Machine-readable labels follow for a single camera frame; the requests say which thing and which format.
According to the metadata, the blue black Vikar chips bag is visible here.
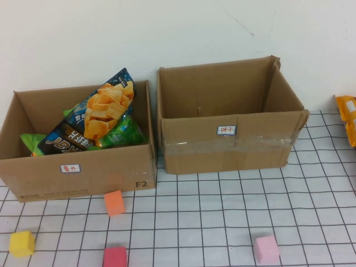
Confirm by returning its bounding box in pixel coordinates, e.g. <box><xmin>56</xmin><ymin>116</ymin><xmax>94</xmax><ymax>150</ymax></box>
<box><xmin>36</xmin><ymin>68</ymin><xmax>137</xmax><ymax>156</ymax></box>

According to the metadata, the red foam cube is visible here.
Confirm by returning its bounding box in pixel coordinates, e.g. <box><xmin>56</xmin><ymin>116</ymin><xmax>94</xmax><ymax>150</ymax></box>
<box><xmin>102</xmin><ymin>246</ymin><xmax>128</xmax><ymax>267</ymax></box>

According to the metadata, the orange snack bag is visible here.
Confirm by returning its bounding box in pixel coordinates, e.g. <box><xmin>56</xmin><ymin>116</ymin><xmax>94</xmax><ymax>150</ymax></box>
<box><xmin>335</xmin><ymin>95</ymin><xmax>356</xmax><ymax>150</ymax></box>

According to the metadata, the cardboard box with clear tape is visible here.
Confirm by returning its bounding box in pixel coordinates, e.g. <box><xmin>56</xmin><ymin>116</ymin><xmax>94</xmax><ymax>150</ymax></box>
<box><xmin>156</xmin><ymin>55</ymin><xmax>310</xmax><ymax>175</ymax></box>

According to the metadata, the white label on taped box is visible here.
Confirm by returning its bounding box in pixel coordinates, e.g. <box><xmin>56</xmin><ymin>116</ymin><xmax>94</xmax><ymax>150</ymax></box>
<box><xmin>217</xmin><ymin>125</ymin><xmax>238</xmax><ymax>137</ymax></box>

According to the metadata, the large green chip bag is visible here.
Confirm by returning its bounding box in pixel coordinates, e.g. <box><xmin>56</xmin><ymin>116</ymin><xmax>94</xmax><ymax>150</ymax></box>
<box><xmin>63</xmin><ymin>110</ymin><xmax>148</xmax><ymax>151</ymax></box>

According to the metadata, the cardboard box with F2 print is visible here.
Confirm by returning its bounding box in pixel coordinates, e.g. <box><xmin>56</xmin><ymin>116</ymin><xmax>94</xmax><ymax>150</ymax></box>
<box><xmin>0</xmin><ymin>80</ymin><xmax>157</xmax><ymax>204</ymax></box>

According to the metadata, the orange foam cube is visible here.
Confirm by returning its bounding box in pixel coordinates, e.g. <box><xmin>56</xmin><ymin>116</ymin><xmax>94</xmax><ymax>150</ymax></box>
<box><xmin>104</xmin><ymin>190</ymin><xmax>125</xmax><ymax>217</ymax></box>

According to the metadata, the white label on F2 box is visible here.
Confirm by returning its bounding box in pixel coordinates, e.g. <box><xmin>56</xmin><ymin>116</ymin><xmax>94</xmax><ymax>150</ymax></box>
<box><xmin>60</xmin><ymin>164</ymin><xmax>82</xmax><ymax>174</ymax></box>

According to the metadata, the pink foam cube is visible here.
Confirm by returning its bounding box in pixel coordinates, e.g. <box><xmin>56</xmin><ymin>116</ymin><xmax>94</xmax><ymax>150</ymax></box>
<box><xmin>255</xmin><ymin>235</ymin><xmax>280</xmax><ymax>265</ymax></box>

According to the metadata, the flat green chip bag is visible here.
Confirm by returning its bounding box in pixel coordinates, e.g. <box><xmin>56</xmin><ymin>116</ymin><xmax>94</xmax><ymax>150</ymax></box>
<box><xmin>19</xmin><ymin>133</ymin><xmax>47</xmax><ymax>158</ymax></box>

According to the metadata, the yellow foam cube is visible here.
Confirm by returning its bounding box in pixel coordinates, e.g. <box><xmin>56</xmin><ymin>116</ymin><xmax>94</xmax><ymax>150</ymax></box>
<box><xmin>9</xmin><ymin>230</ymin><xmax>36</xmax><ymax>258</ymax></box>

